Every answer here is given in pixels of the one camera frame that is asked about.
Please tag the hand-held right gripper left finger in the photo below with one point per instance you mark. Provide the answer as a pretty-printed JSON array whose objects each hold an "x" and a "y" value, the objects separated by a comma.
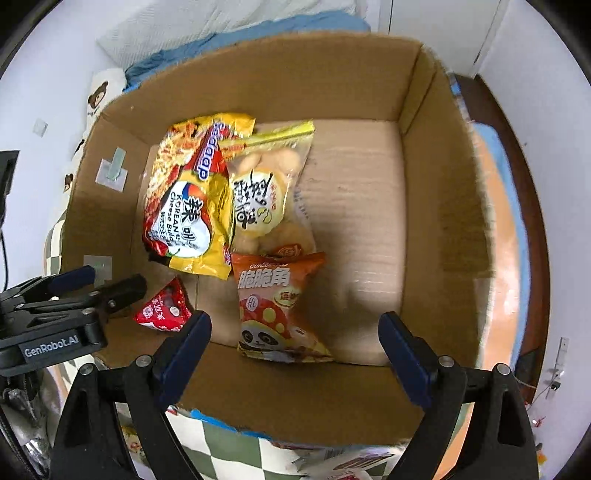
[{"x": 184, "y": 355}]

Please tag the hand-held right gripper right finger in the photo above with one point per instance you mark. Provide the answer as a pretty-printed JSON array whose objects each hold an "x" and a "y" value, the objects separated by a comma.
[{"x": 406, "y": 360}]

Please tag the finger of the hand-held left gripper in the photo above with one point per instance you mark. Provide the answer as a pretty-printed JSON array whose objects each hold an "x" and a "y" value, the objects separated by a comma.
[
  {"x": 124, "y": 288},
  {"x": 76, "y": 278}
]

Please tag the small red triangular packet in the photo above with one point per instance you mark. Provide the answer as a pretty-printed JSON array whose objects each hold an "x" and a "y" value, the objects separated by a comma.
[{"x": 164, "y": 309}]

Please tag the orange panda snack packet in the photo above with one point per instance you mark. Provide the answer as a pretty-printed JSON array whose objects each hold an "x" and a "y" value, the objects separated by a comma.
[{"x": 272, "y": 304}]

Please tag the yellow red noodle packet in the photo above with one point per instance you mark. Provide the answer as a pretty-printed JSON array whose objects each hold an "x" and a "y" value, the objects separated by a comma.
[{"x": 189, "y": 198}]

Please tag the clear cookie packet yellow top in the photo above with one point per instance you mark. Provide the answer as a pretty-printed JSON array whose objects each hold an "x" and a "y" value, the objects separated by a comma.
[{"x": 268, "y": 194}]

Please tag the brown cardboard box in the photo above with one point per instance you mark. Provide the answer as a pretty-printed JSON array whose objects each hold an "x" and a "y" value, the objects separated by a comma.
[{"x": 360, "y": 194}]

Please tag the crumpled silver plastic bag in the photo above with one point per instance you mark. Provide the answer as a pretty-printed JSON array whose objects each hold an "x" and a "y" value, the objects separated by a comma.
[{"x": 27, "y": 429}]

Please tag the green white checkered blanket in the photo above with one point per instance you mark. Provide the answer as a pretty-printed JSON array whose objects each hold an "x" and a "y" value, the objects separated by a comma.
[{"x": 221, "y": 447}]

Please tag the white red snack packet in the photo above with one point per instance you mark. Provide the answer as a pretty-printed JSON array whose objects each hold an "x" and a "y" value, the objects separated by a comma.
[{"x": 351, "y": 464}]

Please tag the black device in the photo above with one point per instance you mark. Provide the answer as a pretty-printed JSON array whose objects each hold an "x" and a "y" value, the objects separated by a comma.
[{"x": 8, "y": 170}]

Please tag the white power strip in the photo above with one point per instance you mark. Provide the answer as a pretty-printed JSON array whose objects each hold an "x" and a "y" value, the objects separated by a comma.
[{"x": 561, "y": 364}]

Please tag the bear print pillow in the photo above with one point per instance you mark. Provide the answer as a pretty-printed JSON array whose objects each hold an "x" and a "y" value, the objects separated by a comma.
[{"x": 99, "y": 92}]

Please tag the blue bedsheet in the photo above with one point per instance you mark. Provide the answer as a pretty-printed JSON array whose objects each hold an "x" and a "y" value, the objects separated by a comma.
[{"x": 194, "y": 46}]

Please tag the white door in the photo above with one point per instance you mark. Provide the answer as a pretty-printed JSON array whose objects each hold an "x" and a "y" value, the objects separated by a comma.
[{"x": 438, "y": 32}]

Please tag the white wall socket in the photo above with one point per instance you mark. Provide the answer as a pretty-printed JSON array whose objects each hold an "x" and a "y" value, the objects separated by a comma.
[{"x": 40, "y": 127}]

